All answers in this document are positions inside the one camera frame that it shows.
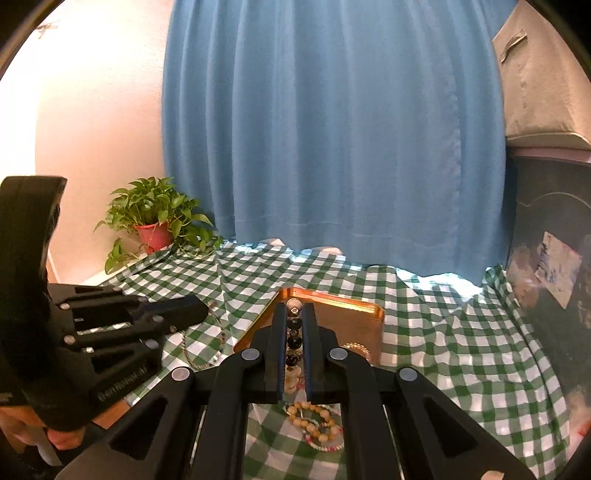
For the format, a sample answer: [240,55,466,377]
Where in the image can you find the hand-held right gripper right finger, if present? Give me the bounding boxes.
[300,302,537,480]

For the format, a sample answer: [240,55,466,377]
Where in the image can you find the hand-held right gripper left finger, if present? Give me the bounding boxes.
[55,302,289,480]

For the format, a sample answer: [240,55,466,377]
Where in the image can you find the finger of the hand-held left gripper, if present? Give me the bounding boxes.
[47,284,209,334]
[62,320,177,370]

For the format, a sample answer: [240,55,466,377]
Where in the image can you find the black and white bead bracelet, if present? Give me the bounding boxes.
[285,298,306,396]

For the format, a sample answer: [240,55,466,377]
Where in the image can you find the thin beaded chain necklace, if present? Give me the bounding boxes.
[182,302,232,371]

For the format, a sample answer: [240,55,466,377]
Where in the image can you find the pale bead bracelet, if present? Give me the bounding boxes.
[342,342,373,361]

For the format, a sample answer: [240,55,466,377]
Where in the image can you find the copper tray with pink rim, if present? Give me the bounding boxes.
[233,287,385,368]

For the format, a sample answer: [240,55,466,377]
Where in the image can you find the person's left hand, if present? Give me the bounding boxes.
[0,406,86,456]

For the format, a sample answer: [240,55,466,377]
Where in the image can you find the potted green plant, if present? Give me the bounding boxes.
[95,176,225,276]

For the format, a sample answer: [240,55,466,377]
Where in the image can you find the green checkered tablecloth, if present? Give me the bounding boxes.
[105,239,574,480]

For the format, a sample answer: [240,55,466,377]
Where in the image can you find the blue curtain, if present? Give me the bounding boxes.
[161,0,514,283]

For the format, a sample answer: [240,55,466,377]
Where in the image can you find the clear storage box purple lid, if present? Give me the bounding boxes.
[505,147,591,437]

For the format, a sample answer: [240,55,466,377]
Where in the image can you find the grey fabric storage box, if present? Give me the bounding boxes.
[491,14,591,151]

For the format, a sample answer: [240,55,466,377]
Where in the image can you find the wooden bead bracelet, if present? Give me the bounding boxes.
[284,401,345,442]

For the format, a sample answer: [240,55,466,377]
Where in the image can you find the colourful small bead bracelet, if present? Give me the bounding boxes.
[302,415,346,454]

